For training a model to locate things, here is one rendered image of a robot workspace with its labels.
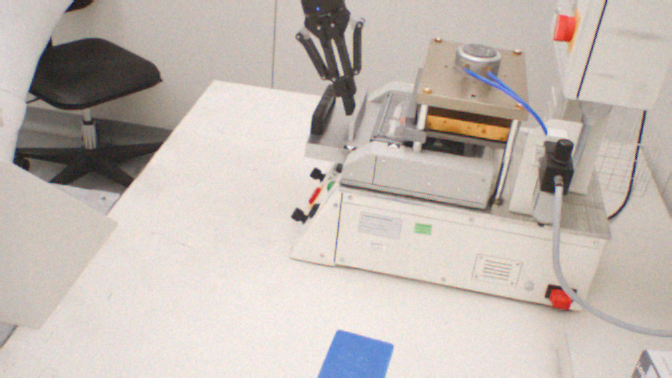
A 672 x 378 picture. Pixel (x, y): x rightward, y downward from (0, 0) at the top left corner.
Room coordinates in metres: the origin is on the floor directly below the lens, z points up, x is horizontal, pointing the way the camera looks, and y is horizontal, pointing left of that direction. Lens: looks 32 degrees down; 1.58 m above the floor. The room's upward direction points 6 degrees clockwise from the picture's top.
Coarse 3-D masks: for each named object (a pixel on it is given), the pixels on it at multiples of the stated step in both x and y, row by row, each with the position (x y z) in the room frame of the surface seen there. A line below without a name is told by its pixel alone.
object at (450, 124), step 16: (432, 112) 1.12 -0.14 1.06; (448, 112) 1.12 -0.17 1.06; (464, 112) 1.13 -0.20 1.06; (432, 128) 1.11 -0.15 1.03; (448, 128) 1.10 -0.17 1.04; (464, 128) 1.10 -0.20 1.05; (480, 128) 1.09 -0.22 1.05; (496, 128) 1.09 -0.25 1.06; (480, 144) 1.09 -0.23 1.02; (496, 144) 1.09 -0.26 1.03
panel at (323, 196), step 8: (328, 168) 1.35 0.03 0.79; (320, 184) 1.30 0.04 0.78; (336, 184) 1.09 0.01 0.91; (320, 192) 1.21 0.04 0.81; (328, 192) 1.10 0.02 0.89; (320, 200) 1.15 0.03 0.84; (320, 208) 1.08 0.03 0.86; (312, 216) 1.10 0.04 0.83; (304, 224) 1.14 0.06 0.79; (304, 232) 1.08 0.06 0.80; (296, 240) 1.10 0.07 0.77
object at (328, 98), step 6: (330, 84) 1.30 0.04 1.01; (330, 90) 1.27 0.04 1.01; (324, 96) 1.24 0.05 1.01; (330, 96) 1.25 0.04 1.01; (324, 102) 1.21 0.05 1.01; (330, 102) 1.24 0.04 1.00; (318, 108) 1.19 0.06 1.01; (324, 108) 1.19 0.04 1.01; (312, 114) 1.16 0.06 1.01; (318, 114) 1.16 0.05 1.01; (324, 114) 1.18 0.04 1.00; (312, 120) 1.16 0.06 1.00; (318, 120) 1.16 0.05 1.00; (312, 126) 1.16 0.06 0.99; (318, 126) 1.16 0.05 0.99; (312, 132) 1.16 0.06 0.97; (318, 132) 1.16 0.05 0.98
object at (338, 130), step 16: (336, 112) 1.26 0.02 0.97; (368, 112) 1.28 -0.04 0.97; (336, 128) 1.19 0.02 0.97; (352, 128) 1.15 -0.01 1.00; (368, 128) 1.21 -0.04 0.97; (320, 144) 1.12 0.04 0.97; (336, 144) 1.13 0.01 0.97; (352, 144) 1.14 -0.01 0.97; (464, 144) 1.19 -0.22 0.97; (336, 160) 1.12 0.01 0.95
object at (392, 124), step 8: (392, 96) 1.29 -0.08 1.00; (400, 96) 1.29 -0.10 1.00; (408, 96) 1.30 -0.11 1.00; (392, 104) 1.25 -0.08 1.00; (400, 104) 1.26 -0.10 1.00; (408, 104) 1.26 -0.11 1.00; (392, 112) 1.22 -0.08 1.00; (400, 112) 1.22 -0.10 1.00; (384, 120) 1.18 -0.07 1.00; (392, 120) 1.18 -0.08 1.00; (400, 120) 1.19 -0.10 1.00; (384, 128) 1.15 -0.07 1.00; (392, 128) 1.15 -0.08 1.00; (400, 128) 1.15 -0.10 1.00; (400, 136) 1.12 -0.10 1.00
